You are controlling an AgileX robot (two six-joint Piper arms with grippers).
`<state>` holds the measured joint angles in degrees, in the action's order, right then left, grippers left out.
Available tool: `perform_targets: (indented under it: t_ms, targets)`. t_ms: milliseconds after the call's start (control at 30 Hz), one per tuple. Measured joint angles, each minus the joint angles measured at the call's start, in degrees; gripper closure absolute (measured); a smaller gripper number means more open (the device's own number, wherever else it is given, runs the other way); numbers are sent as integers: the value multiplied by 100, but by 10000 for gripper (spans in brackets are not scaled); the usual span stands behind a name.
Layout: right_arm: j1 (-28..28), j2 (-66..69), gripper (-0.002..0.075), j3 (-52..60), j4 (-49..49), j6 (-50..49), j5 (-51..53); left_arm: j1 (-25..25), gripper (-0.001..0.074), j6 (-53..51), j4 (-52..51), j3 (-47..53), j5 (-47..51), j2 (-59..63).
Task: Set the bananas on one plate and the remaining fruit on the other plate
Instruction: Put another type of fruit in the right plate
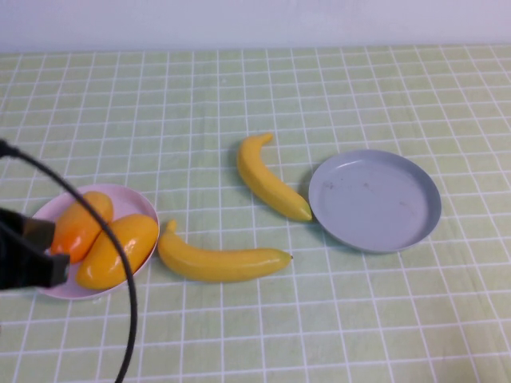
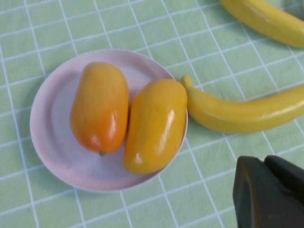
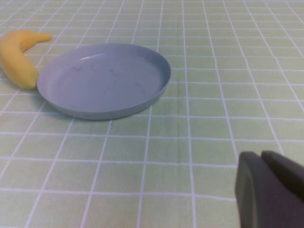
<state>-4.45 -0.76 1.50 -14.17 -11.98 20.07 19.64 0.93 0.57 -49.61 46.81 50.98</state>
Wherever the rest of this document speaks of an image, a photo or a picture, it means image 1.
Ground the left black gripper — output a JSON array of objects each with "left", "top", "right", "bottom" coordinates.
[{"left": 0, "top": 207, "right": 71, "bottom": 293}]

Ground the orange-red blushed mango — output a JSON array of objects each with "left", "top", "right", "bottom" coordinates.
[{"left": 48, "top": 191, "right": 115, "bottom": 265}]

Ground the plain yellow mango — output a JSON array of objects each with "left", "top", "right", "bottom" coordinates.
[{"left": 75, "top": 213, "right": 160, "bottom": 290}]

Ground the long yellow banana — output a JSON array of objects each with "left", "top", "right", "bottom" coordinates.
[{"left": 156, "top": 219, "right": 294, "bottom": 283}]

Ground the short curved yellow banana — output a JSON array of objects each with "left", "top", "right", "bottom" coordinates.
[{"left": 236, "top": 132, "right": 313, "bottom": 223}]

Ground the pink round plate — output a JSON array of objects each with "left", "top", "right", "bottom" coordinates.
[{"left": 23, "top": 183, "right": 160, "bottom": 301}]

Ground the grey-blue round plate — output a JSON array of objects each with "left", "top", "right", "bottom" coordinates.
[{"left": 307, "top": 148, "right": 442, "bottom": 254}]

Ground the green checked tablecloth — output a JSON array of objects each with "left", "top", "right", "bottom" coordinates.
[{"left": 0, "top": 44, "right": 511, "bottom": 383}]

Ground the left black camera cable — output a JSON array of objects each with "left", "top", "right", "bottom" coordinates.
[{"left": 0, "top": 138, "right": 139, "bottom": 383}]

